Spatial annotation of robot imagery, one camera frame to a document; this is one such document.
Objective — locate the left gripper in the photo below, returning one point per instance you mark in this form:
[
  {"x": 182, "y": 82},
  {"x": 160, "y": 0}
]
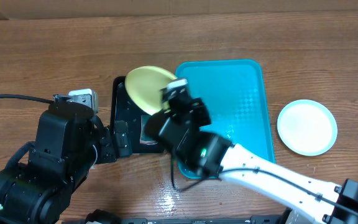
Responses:
[{"x": 110, "y": 152}]

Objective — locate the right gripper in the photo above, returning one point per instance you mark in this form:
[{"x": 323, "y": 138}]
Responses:
[{"x": 203, "y": 111}]

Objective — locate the brown cleaning sponge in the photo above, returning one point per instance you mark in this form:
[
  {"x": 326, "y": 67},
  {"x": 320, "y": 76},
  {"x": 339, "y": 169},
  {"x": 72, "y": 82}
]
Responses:
[{"x": 145, "y": 139}]

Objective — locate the yellow plate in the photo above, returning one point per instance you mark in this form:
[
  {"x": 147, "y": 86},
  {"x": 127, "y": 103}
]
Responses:
[{"x": 143, "y": 86}]

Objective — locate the light blue plate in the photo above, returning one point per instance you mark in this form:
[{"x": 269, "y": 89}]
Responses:
[{"x": 307, "y": 127}]

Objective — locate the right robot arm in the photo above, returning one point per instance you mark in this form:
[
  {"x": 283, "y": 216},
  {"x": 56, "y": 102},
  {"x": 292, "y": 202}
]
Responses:
[{"x": 211, "y": 155}]

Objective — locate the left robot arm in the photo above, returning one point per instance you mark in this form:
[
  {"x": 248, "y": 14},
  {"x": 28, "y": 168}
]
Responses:
[{"x": 38, "y": 181}]

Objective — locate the black wash tray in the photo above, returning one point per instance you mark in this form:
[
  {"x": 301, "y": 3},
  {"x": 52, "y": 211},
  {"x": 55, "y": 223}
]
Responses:
[{"x": 124, "y": 109}]

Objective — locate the teal plastic tray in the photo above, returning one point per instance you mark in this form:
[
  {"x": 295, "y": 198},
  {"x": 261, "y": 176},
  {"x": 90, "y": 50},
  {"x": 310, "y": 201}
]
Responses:
[{"x": 234, "y": 94}]

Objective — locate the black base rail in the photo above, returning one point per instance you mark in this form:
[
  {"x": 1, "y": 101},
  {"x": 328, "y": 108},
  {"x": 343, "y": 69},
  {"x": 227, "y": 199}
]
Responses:
[{"x": 101, "y": 216}]

